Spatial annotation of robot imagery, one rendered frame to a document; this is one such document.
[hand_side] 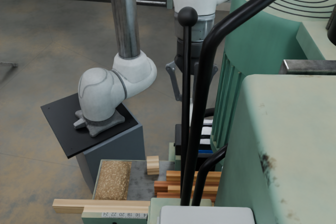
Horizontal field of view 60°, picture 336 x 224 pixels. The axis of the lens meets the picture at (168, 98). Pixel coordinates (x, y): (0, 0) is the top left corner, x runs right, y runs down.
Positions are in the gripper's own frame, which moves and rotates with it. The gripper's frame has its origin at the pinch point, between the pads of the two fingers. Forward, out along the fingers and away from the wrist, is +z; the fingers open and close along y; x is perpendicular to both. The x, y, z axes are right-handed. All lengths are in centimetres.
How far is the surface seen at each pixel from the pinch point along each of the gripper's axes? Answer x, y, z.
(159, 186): -8.6, -7.5, 18.2
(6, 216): 47, -99, 102
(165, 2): 306, -16, 28
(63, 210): -13.3, -32.4, 23.3
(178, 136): 1.9, -2.6, 9.4
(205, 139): 2.0, 5.2, 10.2
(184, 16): -17.7, -2.7, -28.9
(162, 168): 1.3, -7.1, 20.8
